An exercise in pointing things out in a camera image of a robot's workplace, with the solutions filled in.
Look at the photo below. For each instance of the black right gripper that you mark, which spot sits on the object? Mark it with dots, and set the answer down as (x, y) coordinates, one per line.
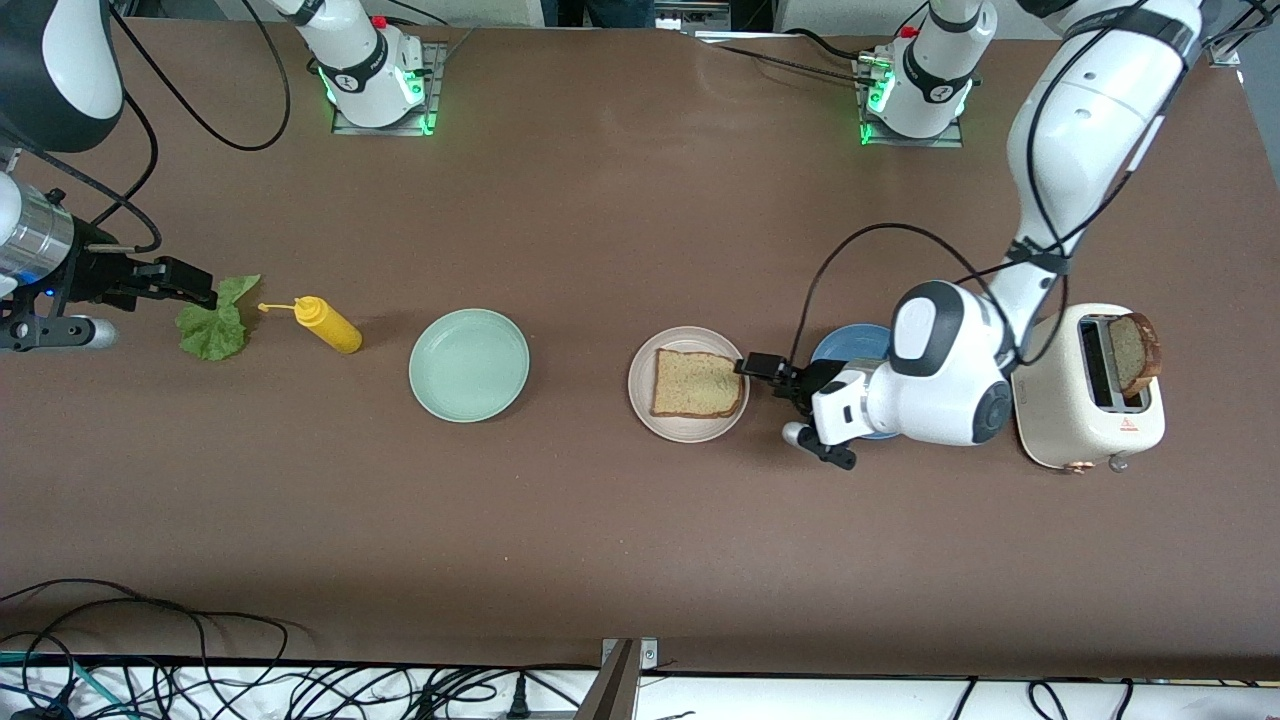
(95, 275)

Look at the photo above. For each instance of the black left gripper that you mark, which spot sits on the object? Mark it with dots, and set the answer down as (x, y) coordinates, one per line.
(815, 381)

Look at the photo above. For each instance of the green lettuce leaf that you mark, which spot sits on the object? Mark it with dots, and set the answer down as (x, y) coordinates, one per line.
(215, 330)

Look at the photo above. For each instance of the brown bread slice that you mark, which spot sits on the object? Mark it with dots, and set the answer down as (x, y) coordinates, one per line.
(1135, 355)
(697, 385)

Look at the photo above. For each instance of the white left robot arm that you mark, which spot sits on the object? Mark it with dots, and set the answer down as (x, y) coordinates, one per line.
(1090, 120)

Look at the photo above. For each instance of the blue plate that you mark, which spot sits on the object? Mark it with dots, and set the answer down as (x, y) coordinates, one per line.
(850, 340)

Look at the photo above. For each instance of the beige plate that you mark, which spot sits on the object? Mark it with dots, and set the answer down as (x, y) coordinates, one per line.
(690, 432)

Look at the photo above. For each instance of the mint green plate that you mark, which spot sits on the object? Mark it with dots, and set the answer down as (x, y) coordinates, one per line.
(470, 365)

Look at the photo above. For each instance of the yellow mustard squeeze bottle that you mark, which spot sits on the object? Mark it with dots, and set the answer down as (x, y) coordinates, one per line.
(335, 330)

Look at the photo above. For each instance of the white toaster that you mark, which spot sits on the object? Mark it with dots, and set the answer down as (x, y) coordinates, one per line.
(1070, 430)

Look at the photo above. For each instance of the white connector box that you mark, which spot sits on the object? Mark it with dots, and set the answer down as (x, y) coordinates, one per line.
(692, 15)

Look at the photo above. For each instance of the black power plug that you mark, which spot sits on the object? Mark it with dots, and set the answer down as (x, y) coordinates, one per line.
(519, 698)

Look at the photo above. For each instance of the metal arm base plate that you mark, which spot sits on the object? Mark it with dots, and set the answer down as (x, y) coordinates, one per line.
(436, 70)
(915, 143)

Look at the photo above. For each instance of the metal table bracket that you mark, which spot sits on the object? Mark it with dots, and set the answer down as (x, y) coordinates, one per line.
(615, 690)

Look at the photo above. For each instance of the aluminium frame profile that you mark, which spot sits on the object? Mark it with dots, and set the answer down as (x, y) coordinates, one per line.
(1225, 52)

